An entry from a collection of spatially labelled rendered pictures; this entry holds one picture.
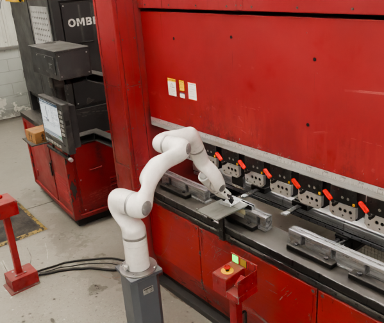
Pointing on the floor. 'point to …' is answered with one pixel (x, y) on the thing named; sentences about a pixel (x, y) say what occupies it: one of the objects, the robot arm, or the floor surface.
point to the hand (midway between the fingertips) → (227, 199)
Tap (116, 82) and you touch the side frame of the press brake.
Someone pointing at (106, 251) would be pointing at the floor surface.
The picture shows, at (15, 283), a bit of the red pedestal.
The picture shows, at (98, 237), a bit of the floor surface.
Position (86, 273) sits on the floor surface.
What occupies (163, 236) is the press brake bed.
